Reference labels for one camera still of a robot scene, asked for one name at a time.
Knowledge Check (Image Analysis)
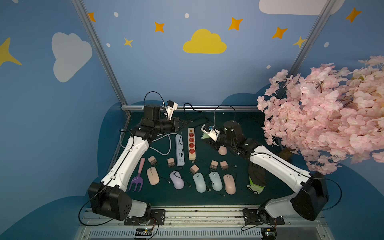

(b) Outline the cream red power strip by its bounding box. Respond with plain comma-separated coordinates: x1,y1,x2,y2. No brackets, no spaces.
188,128,196,161

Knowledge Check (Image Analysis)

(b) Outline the white power strip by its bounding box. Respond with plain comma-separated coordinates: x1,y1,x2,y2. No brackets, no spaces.
175,135,185,167

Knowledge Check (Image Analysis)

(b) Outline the light green wireless mouse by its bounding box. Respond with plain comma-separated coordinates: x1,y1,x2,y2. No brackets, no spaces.
193,173,207,193

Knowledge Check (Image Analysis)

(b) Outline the purple wireless mouse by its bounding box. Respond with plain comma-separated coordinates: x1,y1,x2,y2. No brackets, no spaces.
170,171,185,190

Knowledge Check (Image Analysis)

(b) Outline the green charger adapter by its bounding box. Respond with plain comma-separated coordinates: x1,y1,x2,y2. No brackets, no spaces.
201,133,211,140

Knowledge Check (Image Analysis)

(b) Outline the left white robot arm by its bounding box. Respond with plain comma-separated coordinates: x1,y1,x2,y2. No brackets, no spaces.
88,101,181,221

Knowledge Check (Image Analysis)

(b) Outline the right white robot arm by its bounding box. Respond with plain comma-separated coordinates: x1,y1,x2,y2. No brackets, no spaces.
201,120,329,223

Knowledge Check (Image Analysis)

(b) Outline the black green work glove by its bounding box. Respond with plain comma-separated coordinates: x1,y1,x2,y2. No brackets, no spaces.
247,162,266,195

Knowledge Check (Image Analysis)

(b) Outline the purple pink garden fork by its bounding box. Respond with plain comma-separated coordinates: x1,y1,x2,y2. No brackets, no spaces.
129,158,145,192

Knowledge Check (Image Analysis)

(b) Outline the pink cherry blossom tree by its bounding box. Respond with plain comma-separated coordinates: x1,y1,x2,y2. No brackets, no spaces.
258,56,384,175

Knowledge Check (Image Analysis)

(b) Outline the black power strip cable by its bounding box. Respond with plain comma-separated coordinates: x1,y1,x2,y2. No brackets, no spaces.
182,102,262,127

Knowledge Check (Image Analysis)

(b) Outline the aluminium frame rail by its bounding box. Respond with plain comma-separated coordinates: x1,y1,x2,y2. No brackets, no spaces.
121,105,259,112

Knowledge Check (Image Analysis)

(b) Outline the beige pink wireless mouse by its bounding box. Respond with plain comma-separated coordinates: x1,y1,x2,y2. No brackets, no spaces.
147,167,160,186

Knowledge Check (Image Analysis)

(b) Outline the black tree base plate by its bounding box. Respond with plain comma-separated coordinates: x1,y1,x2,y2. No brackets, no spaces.
279,148,294,161

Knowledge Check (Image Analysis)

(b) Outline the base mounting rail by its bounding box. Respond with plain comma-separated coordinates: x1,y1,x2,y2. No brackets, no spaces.
75,205,334,240

